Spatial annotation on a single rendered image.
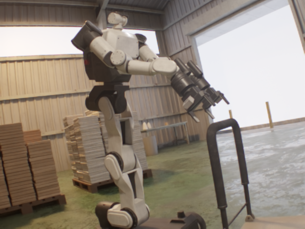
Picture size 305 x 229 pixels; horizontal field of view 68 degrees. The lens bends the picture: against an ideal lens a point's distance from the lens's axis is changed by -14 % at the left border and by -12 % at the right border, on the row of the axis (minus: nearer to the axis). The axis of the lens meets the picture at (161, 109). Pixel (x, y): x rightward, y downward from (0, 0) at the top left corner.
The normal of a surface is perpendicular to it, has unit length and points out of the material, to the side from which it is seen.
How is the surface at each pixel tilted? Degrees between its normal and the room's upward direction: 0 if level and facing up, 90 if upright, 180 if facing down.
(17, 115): 90
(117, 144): 90
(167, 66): 76
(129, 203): 90
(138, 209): 84
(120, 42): 105
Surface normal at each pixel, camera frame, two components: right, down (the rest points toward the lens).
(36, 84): 0.59, -0.17
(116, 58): -0.25, -0.04
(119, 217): -0.57, 0.06
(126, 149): 0.82, 0.04
